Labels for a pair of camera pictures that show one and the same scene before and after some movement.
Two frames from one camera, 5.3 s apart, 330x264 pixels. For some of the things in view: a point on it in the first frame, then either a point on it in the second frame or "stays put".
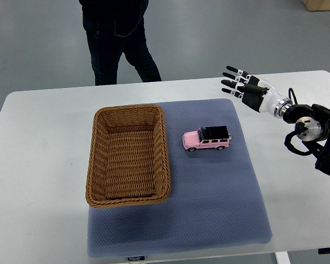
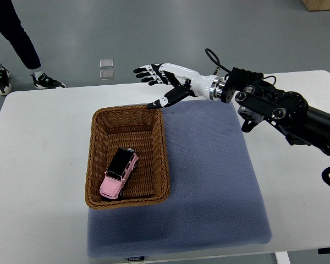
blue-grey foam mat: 215,199 stays put
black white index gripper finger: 240,72 to 146,68
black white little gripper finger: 234,93 to 156,82
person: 113,27 to 5,16
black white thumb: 255,88 to 177,94
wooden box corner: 322,5 stays put
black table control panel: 329,250 stays put
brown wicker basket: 128,162 stays put
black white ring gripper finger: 233,84 to 151,78
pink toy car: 216,137 to 122,162
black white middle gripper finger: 235,77 to 153,73
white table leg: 282,257 stays put
